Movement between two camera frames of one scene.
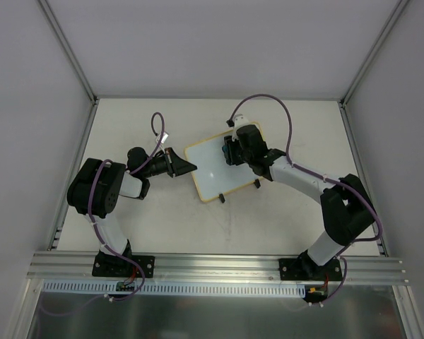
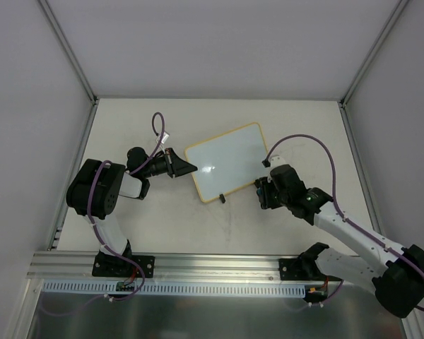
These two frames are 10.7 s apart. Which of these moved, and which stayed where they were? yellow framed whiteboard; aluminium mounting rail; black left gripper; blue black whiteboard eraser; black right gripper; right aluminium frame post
Moved: black right gripper; blue black whiteboard eraser
Stayed: black left gripper; aluminium mounting rail; yellow framed whiteboard; right aluminium frame post
